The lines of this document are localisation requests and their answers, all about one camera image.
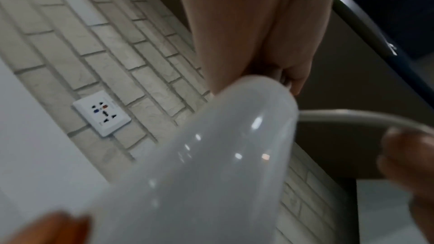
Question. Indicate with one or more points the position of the person's right hand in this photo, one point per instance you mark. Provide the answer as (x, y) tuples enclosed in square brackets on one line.
[(251, 23)]

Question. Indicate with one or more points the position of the person's left hand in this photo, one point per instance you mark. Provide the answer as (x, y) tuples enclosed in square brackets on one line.
[(413, 162)]

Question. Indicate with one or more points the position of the white translucent plastic jug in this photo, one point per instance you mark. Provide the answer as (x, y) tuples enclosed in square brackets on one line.
[(210, 162)]

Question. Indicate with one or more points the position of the white wall socket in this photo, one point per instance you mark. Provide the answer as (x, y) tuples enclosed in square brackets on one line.
[(101, 115)]

